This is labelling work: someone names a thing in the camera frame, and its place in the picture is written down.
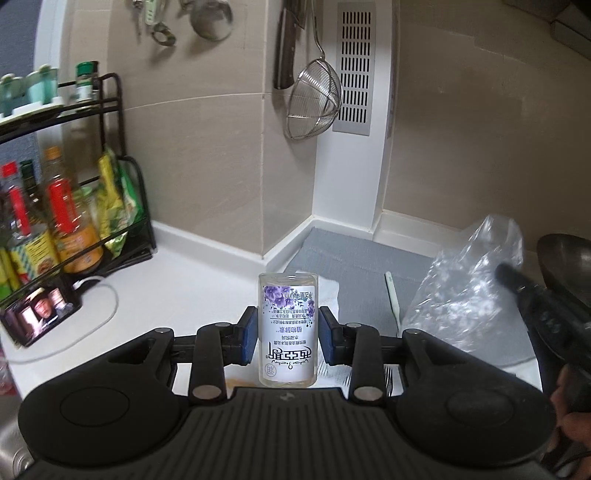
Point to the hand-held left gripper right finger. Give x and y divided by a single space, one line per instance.
328 334

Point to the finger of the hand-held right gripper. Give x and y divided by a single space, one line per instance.
521 288

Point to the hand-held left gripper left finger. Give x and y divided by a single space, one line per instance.
249 334

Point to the clear bottle purple flower label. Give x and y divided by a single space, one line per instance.
288 332

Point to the clear plastic bag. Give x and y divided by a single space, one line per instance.
461 286

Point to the person's right hand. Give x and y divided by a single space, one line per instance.
575 410

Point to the white crumpled tissue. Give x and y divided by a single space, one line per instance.
330 290

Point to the black wok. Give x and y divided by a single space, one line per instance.
563 258

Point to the white printed mat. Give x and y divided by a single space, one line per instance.
521 371

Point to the green white toothbrush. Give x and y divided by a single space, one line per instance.
392 300

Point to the grey mat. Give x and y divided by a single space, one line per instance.
360 254

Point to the green snack bag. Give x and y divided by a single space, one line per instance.
131 198

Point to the yellow snack bag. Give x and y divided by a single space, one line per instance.
111 203

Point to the smartphone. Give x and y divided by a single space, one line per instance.
39 314

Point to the red cap sauce bottle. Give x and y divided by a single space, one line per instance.
32 256

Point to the yellow green bottle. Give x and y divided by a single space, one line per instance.
7 274

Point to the narrow grey vent grille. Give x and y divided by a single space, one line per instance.
391 69

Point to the steel sink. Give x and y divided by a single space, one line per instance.
14 443

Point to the dark green bottle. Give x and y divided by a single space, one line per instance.
28 189

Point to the wide grey vent grille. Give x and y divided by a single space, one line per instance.
353 69

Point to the green cap spice jar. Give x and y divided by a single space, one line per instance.
87 83

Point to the teal lid seasoning container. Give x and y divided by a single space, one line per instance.
10 94
41 85

